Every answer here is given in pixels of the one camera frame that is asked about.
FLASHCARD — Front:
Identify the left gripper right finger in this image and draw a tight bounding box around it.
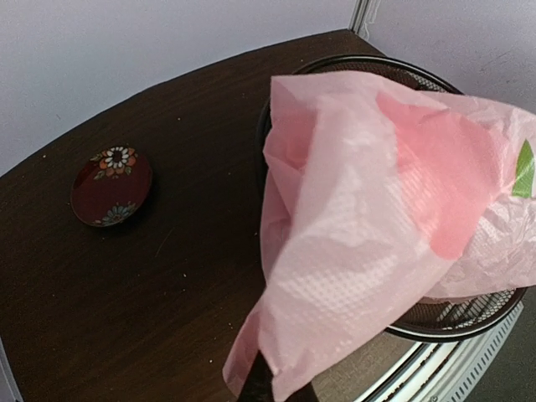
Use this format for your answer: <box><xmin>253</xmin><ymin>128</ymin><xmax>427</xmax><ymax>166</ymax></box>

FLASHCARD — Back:
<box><xmin>288</xmin><ymin>383</ymin><xmax>317</xmax><ymax>402</ymax></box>

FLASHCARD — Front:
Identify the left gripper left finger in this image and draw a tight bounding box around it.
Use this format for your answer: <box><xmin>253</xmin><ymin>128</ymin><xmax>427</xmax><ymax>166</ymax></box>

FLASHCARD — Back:
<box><xmin>237</xmin><ymin>352</ymin><xmax>275</xmax><ymax>402</ymax></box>

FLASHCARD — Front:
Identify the pink plastic trash bag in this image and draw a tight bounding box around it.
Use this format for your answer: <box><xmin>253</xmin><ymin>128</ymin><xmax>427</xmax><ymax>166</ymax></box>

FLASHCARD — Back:
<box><xmin>221</xmin><ymin>70</ymin><xmax>536</xmax><ymax>401</ymax></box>

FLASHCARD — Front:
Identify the red floral plate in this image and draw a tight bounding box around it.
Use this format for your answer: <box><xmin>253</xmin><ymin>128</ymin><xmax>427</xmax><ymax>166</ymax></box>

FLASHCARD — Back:
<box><xmin>70</xmin><ymin>145</ymin><xmax>152</xmax><ymax>228</ymax></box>

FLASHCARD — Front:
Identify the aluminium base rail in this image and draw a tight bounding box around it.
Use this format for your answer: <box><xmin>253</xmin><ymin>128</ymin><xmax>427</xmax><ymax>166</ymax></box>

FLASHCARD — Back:
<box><xmin>357</xmin><ymin>302</ymin><xmax>523</xmax><ymax>402</ymax></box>

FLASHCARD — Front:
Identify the right aluminium frame post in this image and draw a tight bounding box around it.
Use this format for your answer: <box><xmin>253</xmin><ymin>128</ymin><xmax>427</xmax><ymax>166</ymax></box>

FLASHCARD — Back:
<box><xmin>349</xmin><ymin>0</ymin><xmax>381</xmax><ymax>40</ymax></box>

